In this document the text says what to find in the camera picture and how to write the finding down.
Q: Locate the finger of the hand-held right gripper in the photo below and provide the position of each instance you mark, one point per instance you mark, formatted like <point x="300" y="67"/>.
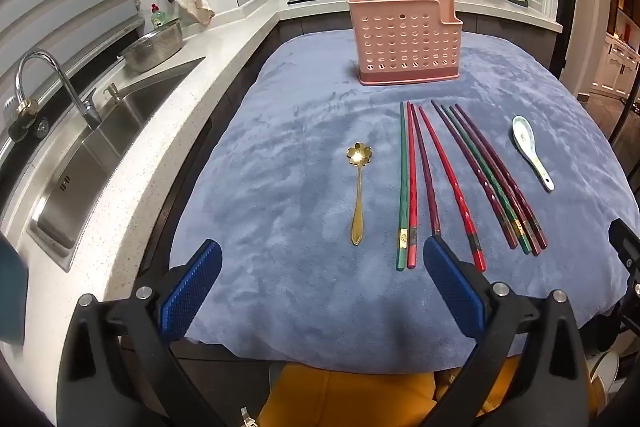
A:
<point x="624" y="237"/>

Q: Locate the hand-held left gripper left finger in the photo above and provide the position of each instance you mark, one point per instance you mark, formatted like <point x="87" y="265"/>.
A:
<point x="192" y="289"/>

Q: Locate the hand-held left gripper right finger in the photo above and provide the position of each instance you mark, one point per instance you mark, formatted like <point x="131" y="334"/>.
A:
<point x="452" y="287"/>

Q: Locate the dark red chopstick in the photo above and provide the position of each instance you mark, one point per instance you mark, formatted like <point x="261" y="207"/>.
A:
<point x="500" y="179"/>

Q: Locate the gold flower spoon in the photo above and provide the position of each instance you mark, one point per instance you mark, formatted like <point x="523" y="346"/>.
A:
<point x="358" y="202"/>

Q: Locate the white ceramic soup spoon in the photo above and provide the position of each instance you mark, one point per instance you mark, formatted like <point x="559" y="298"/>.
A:
<point x="525" y="139"/>

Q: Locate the pink perforated utensil holder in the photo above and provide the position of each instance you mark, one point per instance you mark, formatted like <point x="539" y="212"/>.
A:
<point x="405" y="42"/>

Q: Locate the blue plush blanket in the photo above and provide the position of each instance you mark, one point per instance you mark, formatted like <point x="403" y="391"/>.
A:
<point x="300" y="207"/>

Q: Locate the yellow cloth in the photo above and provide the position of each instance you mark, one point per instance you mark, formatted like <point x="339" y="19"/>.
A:
<point x="350" y="394"/>

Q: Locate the stainless steel sink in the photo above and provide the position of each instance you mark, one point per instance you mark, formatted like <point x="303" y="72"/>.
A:
<point x="100" y="157"/>

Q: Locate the teal board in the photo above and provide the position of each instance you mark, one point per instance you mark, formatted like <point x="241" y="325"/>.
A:
<point x="11" y="292"/>

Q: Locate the chrome faucet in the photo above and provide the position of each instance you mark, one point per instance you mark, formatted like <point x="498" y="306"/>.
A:
<point x="75" y="99"/>

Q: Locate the black faucet water filter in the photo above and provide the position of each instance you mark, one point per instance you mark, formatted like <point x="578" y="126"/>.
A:
<point x="25" y="117"/>

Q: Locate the green dish soap bottle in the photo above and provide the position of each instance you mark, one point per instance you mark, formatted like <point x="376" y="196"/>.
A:
<point x="159" y="18"/>

